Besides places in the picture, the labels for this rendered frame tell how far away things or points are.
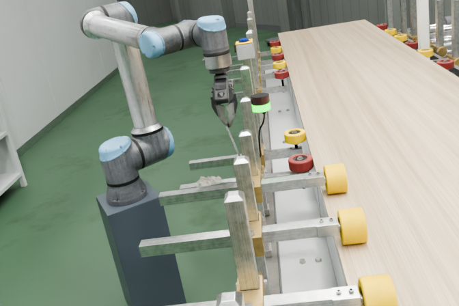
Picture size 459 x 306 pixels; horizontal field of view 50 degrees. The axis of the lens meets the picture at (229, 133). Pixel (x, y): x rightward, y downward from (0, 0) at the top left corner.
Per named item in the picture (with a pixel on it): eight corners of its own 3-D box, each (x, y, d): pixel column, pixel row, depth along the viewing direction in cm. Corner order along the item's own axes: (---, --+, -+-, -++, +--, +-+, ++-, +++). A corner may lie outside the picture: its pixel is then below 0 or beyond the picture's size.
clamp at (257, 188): (242, 205, 134) (240, 188, 133) (244, 183, 147) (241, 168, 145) (265, 202, 134) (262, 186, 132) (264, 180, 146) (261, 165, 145)
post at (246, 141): (262, 279, 151) (238, 133, 135) (262, 272, 154) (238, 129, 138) (274, 278, 151) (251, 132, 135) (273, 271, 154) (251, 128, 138)
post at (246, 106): (260, 229, 174) (239, 99, 158) (260, 224, 177) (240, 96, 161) (270, 228, 173) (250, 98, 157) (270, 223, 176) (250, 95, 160)
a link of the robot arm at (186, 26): (165, 24, 172) (184, 24, 162) (192, 17, 178) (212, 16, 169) (171, 50, 175) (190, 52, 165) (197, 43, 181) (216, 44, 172)
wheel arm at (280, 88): (212, 103, 285) (211, 96, 284) (212, 102, 288) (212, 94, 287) (287, 92, 281) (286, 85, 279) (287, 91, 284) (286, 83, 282)
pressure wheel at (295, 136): (300, 164, 183) (296, 136, 179) (283, 160, 188) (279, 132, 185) (312, 156, 188) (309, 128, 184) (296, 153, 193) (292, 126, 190)
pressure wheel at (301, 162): (292, 195, 161) (288, 163, 158) (291, 184, 169) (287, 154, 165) (317, 192, 161) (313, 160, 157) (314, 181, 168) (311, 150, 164)
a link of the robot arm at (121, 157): (100, 179, 227) (90, 144, 221) (132, 165, 236) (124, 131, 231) (115, 188, 215) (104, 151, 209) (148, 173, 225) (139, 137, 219)
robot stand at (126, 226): (138, 326, 233) (107, 216, 213) (124, 298, 255) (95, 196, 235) (186, 304, 243) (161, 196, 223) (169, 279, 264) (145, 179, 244)
